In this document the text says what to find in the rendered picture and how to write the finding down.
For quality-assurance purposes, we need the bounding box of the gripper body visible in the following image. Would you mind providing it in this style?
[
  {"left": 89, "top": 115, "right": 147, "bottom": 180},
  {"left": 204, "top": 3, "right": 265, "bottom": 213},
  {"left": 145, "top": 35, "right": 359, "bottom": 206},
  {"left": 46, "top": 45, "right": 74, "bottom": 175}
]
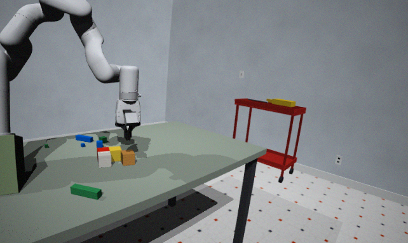
[{"left": 115, "top": 99, "right": 140, "bottom": 124}]

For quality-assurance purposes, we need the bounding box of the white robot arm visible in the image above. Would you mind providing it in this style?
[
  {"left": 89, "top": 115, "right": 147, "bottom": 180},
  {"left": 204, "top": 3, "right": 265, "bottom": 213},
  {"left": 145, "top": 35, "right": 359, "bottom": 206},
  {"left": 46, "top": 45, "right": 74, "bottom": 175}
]
[{"left": 0, "top": 0, "right": 141, "bottom": 135}]

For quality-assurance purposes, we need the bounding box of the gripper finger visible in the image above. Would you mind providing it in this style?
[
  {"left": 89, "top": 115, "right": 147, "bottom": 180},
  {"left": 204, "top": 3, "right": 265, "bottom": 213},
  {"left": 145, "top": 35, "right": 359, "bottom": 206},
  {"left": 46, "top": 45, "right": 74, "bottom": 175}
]
[
  {"left": 115, "top": 122, "right": 128, "bottom": 140},
  {"left": 128, "top": 123, "right": 140, "bottom": 141}
]

